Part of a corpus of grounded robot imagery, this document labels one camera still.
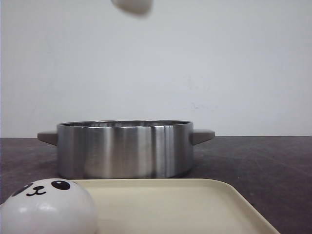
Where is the panda bun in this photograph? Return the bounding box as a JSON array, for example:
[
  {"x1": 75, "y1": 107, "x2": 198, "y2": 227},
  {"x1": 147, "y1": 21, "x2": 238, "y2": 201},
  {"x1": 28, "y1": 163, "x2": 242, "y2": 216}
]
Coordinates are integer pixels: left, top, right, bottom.
[
  {"x1": 0, "y1": 178, "x2": 98, "y2": 234},
  {"x1": 111, "y1": 0, "x2": 153, "y2": 16}
]

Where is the stainless steel steamer pot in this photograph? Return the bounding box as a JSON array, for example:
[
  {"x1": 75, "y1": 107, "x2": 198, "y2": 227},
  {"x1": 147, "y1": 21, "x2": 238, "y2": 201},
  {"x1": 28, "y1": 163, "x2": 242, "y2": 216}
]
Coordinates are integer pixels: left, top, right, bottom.
[{"x1": 37, "y1": 120, "x2": 215, "y2": 179}]

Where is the cream plastic tray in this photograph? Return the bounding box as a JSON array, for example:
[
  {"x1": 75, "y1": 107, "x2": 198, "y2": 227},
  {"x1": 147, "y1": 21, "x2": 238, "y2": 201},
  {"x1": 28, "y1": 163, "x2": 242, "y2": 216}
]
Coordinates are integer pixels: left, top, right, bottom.
[{"x1": 78, "y1": 179, "x2": 277, "y2": 234}]

